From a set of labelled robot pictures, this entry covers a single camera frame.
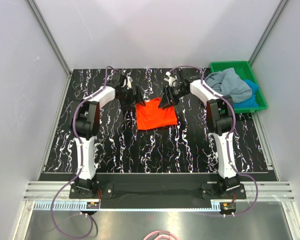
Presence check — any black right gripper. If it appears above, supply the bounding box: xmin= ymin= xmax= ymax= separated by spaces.
xmin=158 ymin=85 xmax=188 ymax=110

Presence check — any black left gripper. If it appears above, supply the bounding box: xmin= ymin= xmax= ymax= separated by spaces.
xmin=117 ymin=86 xmax=146 ymax=112

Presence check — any orange t shirt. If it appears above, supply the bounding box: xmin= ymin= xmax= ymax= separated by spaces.
xmin=135 ymin=97 xmax=178 ymax=131

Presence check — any grey-blue t shirt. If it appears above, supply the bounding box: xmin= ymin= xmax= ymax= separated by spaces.
xmin=204 ymin=67 xmax=253 ymax=104

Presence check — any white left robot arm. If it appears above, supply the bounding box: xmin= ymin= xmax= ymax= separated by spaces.
xmin=70 ymin=73 xmax=146 ymax=198

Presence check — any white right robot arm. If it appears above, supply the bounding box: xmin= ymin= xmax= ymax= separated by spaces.
xmin=158 ymin=70 xmax=240 ymax=199

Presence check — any green plastic bin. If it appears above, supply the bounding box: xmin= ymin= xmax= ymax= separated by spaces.
xmin=210 ymin=60 xmax=268 ymax=114

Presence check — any blue t shirt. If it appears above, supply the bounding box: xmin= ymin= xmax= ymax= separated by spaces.
xmin=234 ymin=79 xmax=259 ymax=109

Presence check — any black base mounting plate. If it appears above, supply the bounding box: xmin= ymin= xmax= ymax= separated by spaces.
xmin=69 ymin=173 xmax=247 ymax=200

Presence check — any left connector box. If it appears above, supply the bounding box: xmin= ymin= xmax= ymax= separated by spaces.
xmin=86 ymin=200 xmax=101 ymax=210

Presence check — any connector box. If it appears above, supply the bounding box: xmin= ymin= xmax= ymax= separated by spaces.
xmin=220 ymin=202 xmax=237 ymax=215
xmin=86 ymin=200 xmax=101 ymax=210

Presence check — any right connector box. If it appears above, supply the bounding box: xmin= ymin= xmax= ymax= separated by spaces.
xmin=220 ymin=202 xmax=237 ymax=215

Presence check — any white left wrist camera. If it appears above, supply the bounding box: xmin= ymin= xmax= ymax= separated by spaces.
xmin=123 ymin=76 xmax=133 ymax=90

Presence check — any left aluminium corner post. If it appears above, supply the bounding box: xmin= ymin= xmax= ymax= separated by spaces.
xmin=25 ymin=0 xmax=72 ymax=77

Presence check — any aluminium corner post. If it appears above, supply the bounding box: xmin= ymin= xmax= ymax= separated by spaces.
xmin=248 ymin=0 xmax=290 ymax=67
xmin=25 ymin=0 xmax=72 ymax=77

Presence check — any aluminium frame rail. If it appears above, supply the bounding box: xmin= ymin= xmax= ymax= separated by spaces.
xmin=23 ymin=181 xmax=295 ymax=212

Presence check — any pink cable loop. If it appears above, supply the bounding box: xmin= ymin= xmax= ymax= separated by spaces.
xmin=142 ymin=231 xmax=180 ymax=240

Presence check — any right aluminium corner post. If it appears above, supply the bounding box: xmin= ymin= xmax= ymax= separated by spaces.
xmin=248 ymin=0 xmax=290 ymax=67

